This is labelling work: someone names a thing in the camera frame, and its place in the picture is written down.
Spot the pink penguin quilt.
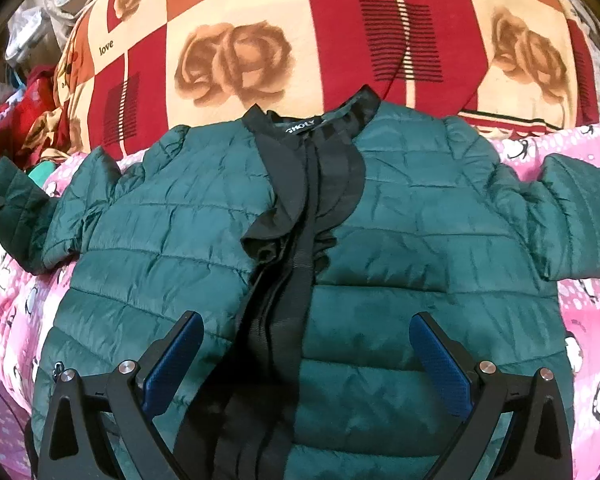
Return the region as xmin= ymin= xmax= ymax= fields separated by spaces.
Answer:
xmin=0 ymin=124 xmax=600 ymax=479

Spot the red orange rose blanket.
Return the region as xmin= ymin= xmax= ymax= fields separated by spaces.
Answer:
xmin=56 ymin=0 xmax=600 ymax=158

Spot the dark green puffer jacket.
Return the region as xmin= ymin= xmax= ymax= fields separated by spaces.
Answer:
xmin=0 ymin=88 xmax=600 ymax=479

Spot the red crumpled clothes pile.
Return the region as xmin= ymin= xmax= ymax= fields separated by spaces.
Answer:
xmin=0 ymin=66 xmax=87 ymax=171

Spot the grey white clothes pile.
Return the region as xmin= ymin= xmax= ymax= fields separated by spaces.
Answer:
xmin=5 ymin=0 xmax=92 ymax=72

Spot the teal green garment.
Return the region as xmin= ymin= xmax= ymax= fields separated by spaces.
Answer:
xmin=0 ymin=159 xmax=59 ymax=261

